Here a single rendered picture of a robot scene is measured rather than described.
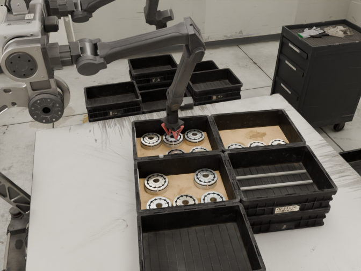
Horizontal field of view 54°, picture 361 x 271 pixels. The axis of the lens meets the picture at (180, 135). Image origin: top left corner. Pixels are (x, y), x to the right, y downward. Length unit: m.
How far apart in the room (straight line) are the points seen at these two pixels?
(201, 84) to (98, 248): 1.82
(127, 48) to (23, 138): 2.36
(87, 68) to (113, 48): 0.11
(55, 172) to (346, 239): 1.40
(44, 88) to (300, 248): 1.24
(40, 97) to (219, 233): 0.90
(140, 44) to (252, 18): 3.85
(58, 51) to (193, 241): 0.82
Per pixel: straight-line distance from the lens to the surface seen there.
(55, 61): 1.22
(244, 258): 1.36
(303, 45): 2.91
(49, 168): 1.97
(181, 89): 1.51
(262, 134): 1.90
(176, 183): 1.58
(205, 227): 1.43
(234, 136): 1.86
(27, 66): 1.23
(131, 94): 2.87
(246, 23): 4.98
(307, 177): 1.71
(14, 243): 2.31
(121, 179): 1.81
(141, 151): 1.75
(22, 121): 3.71
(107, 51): 1.23
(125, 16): 4.47
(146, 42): 1.22
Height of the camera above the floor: 1.95
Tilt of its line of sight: 37 degrees down
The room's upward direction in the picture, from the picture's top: straight up
